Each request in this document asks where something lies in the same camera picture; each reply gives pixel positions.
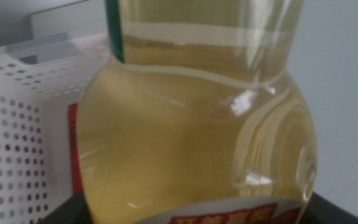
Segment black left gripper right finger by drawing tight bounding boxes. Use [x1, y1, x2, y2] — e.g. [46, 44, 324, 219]
[300, 192, 358, 224]

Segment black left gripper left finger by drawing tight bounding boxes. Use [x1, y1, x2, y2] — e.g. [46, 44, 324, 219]
[39, 189, 96, 224]

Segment yellow tea bottle red label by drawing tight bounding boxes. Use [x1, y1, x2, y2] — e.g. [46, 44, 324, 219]
[67, 0, 318, 224]

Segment white perforated plastic basket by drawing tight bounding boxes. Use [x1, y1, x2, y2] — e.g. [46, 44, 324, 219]
[0, 32, 111, 224]

